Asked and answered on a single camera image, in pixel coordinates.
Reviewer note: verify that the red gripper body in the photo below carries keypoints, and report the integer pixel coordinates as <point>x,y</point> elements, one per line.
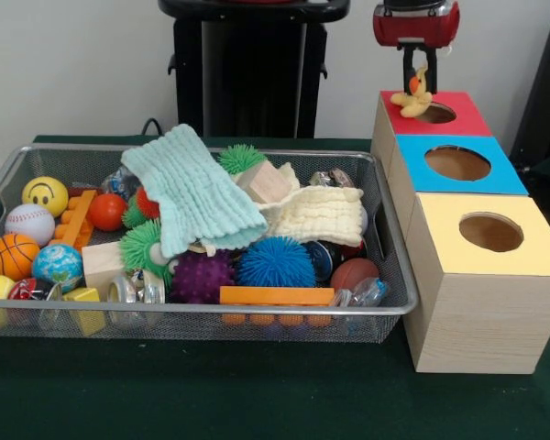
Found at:
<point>417,29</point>

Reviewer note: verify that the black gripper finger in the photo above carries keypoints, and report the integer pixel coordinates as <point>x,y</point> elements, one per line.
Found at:
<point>407,62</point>
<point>432,69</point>

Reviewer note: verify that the yellow plush toy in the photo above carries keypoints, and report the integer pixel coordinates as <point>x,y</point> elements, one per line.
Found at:
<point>414,98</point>

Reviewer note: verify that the mint green cloth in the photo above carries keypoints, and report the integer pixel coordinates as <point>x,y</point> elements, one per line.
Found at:
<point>197,192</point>

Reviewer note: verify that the wooden three-hole box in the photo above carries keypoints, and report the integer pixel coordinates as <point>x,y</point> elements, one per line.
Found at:
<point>476,321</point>

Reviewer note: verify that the silver mesh bin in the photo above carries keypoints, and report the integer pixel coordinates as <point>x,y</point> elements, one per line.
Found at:
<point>165,327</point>

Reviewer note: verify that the cream cloth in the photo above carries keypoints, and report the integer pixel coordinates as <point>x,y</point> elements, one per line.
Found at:
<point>321,215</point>

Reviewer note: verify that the blue spiky rubber ball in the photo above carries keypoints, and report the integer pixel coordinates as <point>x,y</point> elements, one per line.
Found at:
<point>275,263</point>

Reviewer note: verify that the green spiky toy with eyes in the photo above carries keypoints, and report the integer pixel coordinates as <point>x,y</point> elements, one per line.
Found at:
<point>139,243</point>

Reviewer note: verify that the small orange building brick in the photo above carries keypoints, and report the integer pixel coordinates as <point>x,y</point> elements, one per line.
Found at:
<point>75,220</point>

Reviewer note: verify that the yellow smiley ball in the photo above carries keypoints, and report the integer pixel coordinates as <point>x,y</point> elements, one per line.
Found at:
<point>45,196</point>

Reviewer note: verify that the globe print ball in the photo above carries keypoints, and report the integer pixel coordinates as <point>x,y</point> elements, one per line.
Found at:
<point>57,268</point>

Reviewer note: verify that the white baseball toy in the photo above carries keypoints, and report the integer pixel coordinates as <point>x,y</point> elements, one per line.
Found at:
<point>29,224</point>

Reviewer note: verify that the orange basketball toy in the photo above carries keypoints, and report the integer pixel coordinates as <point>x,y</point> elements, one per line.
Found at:
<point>14,256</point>

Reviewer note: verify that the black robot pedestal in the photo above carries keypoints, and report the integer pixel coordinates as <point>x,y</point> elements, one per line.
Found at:
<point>247,69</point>

